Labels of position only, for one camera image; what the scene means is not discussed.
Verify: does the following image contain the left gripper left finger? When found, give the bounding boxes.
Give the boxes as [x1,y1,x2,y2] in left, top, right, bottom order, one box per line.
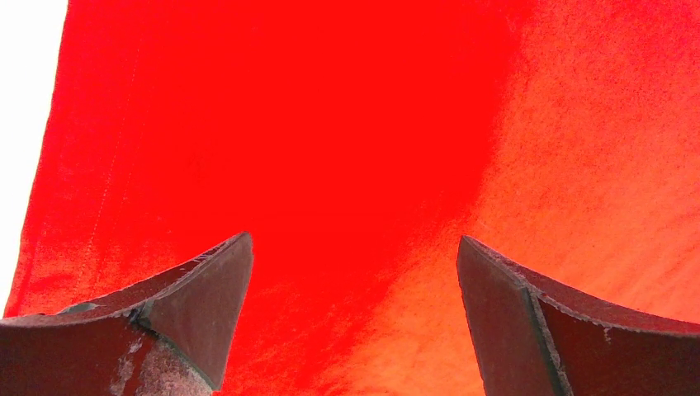
[1,233,253,395]

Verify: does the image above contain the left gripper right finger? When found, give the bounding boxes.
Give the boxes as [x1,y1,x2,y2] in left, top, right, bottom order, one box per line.
[457,236,699,395]

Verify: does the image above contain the red t shirt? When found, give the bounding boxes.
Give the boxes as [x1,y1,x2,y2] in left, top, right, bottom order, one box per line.
[5,1,699,395]

